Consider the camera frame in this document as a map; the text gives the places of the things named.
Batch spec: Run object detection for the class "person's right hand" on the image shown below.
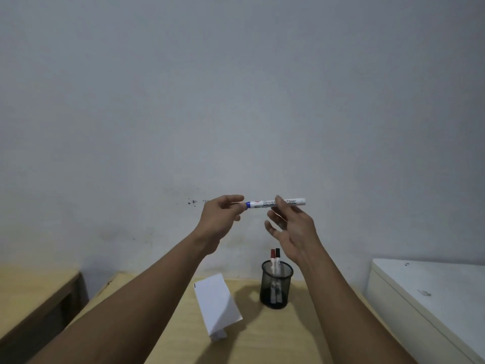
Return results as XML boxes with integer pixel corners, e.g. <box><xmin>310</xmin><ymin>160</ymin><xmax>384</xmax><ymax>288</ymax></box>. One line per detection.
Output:
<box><xmin>264</xmin><ymin>195</ymin><xmax>323</xmax><ymax>269</ymax></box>

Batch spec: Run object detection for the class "person's left hand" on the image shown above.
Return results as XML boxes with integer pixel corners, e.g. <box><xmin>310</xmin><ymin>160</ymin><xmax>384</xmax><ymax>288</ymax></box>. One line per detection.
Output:
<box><xmin>194</xmin><ymin>195</ymin><xmax>245</xmax><ymax>256</ymax></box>

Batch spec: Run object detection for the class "white blue-capped board marker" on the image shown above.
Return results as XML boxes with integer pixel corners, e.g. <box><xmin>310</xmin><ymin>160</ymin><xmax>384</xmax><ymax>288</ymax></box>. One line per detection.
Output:
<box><xmin>241</xmin><ymin>198</ymin><xmax>306</xmax><ymax>209</ymax></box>

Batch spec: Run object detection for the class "person's left forearm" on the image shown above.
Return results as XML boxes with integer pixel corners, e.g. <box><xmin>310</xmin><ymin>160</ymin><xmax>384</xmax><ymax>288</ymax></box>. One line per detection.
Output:
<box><xmin>28</xmin><ymin>230</ymin><xmax>220</xmax><ymax>364</ymax></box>

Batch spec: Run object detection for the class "person's right forearm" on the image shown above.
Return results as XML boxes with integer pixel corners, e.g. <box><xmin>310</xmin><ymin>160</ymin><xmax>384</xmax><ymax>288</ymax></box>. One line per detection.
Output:
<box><xmin>294</xmin><ymin>246</ymin><xmax>417</xmax><ymax>364</ymax></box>

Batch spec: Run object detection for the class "black-capped white marker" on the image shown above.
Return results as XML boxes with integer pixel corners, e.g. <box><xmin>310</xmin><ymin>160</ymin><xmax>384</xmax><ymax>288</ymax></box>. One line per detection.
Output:
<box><xmin>275</xmin><ymin>248</ymin><xmax>284</xmax><ymax>304</ymax></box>

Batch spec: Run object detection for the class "red-capped white marker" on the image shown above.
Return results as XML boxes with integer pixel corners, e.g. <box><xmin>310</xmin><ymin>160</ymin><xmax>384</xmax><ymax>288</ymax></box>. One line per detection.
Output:
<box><xmin>270</xmin><ymin>249</ymin><xmax>279</xmax><ymax>304</ymax></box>

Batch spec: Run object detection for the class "black mesh pen holder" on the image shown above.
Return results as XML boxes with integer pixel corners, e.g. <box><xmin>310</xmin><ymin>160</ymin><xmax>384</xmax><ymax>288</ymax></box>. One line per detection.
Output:
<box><xmin>260</xmin><ymin>260</ymin><xmax>294</xmax><ymax>310</ymax></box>

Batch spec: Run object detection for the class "white folded paper stand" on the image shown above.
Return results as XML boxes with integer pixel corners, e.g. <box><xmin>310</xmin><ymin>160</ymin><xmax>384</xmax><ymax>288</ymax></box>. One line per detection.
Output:
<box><xmin>193</xmin><ymin>273</ymin><xmax>243</xmax><ymax>342</ymax></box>

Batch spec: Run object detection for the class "white cabinet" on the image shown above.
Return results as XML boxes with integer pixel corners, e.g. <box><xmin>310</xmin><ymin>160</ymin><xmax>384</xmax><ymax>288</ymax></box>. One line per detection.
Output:
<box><xmin>365</xmin><ymin>258</ymin><xmax>485</xmax><ymax>364</ymax></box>

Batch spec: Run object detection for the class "wooden side table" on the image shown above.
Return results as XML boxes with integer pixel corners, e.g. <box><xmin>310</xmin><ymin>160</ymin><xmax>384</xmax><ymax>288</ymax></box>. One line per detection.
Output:
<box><xmin>0</xmin><ymin>264</ymin><xmax>86</xmax><ymax>364</ymax></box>

